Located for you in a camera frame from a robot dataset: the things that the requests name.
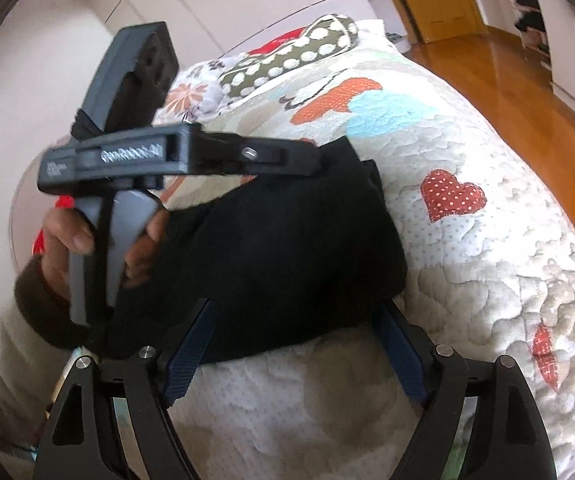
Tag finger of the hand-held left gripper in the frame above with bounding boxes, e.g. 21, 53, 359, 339
198, 132, 327, 178

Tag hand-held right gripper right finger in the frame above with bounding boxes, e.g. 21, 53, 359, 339
372, 300, 558, 480

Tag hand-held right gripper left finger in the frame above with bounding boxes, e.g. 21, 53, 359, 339
32, 297, 220, 480

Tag black pants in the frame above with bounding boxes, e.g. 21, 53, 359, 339
102, 137, 408, 363

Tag person's left forearm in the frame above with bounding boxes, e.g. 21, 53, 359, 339
0, 257, 113, 461

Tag person's left hand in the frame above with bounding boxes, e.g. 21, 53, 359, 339
32, 206, 172, 311

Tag floral pillow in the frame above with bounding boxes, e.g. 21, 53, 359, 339
160, 57, 238, 121

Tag heart patterned quilt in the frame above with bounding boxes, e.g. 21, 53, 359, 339
147, 17, 575, 480

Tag green sheep print bolster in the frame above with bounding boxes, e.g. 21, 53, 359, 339
217, 15, 361, 101

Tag red pillow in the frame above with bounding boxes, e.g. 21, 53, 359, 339
250, 27, 313, 56

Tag wooden door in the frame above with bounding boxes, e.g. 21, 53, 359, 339
382, 0, 483, 45

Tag cluttered shoe rack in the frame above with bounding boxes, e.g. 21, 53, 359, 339
495, 0, 551, 56

